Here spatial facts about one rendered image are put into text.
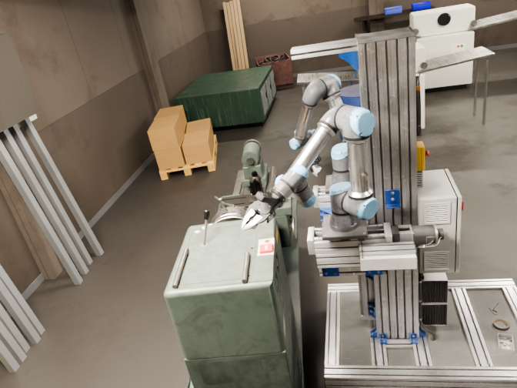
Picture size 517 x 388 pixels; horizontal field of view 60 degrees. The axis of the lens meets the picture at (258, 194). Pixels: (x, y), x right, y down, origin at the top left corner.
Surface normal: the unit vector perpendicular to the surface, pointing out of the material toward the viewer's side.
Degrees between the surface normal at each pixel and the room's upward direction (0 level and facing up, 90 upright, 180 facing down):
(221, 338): 90
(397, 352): 0
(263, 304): 90
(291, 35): 90
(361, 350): 0
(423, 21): 90
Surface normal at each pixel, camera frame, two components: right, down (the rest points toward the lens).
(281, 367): -0.06, 0.46
